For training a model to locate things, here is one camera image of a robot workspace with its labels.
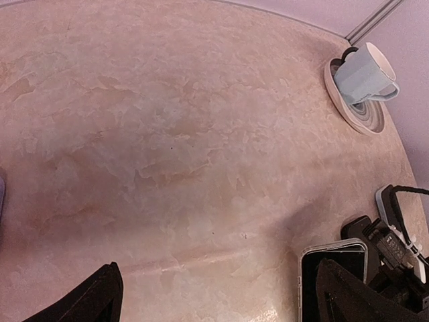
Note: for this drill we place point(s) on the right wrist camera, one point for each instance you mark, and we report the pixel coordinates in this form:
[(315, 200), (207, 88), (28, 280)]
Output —
[(392, 251)]

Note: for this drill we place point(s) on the light blue mug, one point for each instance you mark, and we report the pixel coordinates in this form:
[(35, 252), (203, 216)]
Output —
[(365, 74)]

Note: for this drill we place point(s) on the clear phone case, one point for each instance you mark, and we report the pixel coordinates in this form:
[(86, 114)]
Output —
[(303, 285)]

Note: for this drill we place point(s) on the aluminium frame rail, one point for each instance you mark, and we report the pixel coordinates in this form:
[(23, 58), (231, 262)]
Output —
[(381, 13)]

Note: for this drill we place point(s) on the lavender phone case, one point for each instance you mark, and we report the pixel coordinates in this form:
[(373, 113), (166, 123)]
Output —
[(2, 195)]

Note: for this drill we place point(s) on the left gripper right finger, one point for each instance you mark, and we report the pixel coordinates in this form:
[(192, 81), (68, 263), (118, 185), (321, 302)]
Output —
[(343, 297)]

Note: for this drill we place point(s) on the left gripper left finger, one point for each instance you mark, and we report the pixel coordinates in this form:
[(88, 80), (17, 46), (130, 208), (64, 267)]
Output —
[(98, 298)]

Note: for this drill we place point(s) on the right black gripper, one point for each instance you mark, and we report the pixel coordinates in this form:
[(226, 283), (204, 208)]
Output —
[(407, 287)]

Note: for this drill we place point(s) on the light blue phone case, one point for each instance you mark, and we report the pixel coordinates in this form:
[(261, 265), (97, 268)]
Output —
[(383, 201)]

